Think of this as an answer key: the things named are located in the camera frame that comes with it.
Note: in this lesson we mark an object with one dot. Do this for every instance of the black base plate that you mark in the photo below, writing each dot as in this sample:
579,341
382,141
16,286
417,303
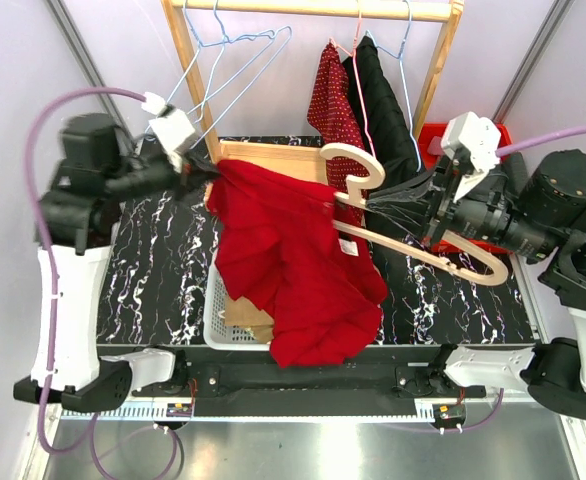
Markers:
382,381

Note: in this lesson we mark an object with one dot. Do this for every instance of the red polka dot skirt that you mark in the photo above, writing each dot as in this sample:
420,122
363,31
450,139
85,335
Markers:
330,113

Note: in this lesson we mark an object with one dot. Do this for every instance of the tan pleated skirt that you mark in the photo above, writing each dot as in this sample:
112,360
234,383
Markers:
242,313

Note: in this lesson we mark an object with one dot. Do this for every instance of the cream wooden hanger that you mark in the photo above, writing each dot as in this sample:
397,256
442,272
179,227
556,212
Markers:
375,177

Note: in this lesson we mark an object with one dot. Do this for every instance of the wooden clothes rack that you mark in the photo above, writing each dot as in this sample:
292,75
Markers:
304,163

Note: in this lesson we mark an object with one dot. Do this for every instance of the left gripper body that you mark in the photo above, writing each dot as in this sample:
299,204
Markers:
181,174

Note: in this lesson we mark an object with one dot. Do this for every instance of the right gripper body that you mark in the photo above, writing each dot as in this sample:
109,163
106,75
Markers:
448,185

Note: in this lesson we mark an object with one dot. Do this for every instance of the white plastic basket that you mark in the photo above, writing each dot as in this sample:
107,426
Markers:
216,334

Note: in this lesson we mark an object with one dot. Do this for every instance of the red pleated skirt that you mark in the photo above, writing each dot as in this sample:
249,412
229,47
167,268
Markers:
279,249

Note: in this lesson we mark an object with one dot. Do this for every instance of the black marble mat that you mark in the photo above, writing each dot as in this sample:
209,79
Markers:
154,288

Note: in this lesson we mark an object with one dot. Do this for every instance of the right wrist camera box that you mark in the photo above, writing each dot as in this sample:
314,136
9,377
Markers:
480,138

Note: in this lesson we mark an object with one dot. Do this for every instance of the red plastic bin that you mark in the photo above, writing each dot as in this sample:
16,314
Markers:
429,148

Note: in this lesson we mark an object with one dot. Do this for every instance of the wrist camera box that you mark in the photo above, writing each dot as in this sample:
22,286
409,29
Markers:
480,138
172,127

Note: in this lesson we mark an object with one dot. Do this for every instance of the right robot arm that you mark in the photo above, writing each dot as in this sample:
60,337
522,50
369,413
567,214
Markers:
539,215

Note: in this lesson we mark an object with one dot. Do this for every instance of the black skirt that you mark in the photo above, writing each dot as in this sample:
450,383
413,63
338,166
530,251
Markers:
386,121

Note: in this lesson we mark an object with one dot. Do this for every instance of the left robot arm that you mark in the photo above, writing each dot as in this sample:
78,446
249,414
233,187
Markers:
80,211

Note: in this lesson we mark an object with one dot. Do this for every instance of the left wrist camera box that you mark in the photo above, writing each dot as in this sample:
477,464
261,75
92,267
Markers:
172,127

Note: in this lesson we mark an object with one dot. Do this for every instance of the dark grey striped shirt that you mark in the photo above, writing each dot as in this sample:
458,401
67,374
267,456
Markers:
516,169

